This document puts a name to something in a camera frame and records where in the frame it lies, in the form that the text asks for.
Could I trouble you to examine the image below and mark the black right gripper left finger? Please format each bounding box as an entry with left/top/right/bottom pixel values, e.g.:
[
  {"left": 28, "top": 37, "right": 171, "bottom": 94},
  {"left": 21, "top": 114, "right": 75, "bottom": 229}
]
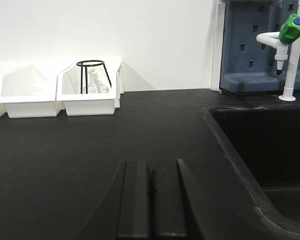
[{"left": 116, "top": 161, "right": 151, "bottom": 238}]

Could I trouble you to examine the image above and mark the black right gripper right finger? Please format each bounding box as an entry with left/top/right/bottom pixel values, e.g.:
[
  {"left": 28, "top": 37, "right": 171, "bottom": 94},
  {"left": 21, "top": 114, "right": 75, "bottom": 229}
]
[{"left": 151, "top": 160, "right": 202, "bottom": 238}]

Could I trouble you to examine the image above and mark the black lab sink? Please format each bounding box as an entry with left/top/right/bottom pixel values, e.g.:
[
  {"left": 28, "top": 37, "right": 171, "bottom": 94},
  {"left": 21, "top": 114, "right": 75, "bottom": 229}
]
[{"left": 201, "top": 106, "right": 300, "bottom": 240}]

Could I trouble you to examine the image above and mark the white plastic bin right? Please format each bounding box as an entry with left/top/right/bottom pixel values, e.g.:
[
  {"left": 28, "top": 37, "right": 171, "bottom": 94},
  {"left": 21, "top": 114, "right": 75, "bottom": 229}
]
[{"left": 56, "top": 59, "right": 124, "bottom": 116}]

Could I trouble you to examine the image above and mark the white plastic bin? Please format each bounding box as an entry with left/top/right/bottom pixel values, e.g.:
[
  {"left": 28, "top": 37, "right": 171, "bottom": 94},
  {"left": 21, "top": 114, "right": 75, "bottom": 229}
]
[
  {"left": 56, "top": 59, "right": 124, "bottom": 116},
  {"left": 0, "top": 64, "right": 63, "bottom": 118}
]

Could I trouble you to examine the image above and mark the clear glass flask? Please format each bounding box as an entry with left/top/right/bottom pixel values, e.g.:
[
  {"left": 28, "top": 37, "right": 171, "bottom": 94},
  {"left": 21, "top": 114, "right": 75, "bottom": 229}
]
[{"left": 82, "top": 68, "right": 109, "bottom": 94}]

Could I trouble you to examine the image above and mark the white plastic bin middle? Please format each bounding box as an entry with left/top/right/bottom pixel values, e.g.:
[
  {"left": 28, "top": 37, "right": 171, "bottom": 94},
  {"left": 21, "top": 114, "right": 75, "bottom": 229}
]
[{"left": 0, "top": 64, "right": 63, "bottom": 118}]

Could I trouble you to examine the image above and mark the blue-gray pegboard drying rack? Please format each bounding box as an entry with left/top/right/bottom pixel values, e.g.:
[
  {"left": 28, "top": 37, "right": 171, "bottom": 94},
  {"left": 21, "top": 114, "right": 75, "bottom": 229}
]
[{"left": 219, "top": 0, "right": 298, "bottom": 93}]

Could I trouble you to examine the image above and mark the green faucet knob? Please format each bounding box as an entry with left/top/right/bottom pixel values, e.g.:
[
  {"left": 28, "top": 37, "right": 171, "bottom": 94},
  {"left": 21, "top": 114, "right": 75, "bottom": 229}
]
[{"left": 278, "top": 13, "right": 300, "bottom": 45}]

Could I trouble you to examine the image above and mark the white lab faucet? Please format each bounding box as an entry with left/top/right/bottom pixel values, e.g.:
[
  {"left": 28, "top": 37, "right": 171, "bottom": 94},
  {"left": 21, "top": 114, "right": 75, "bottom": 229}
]
[{"left": 256, "top": 0, "right": 300, "bottom": 102}]

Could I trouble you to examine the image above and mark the white vertical wall trim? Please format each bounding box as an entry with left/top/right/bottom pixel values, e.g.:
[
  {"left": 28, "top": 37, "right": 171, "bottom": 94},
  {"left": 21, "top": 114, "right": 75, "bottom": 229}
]
[{"left": 210, "top": 0, "right": 226, "bottom": 92}]

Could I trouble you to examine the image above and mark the black wire stand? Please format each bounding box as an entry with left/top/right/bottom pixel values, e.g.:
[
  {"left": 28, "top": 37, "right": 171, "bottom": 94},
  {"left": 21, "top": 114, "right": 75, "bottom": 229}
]
[{"left": 76, "top": 59, "right": 112, "bottom": 94}]

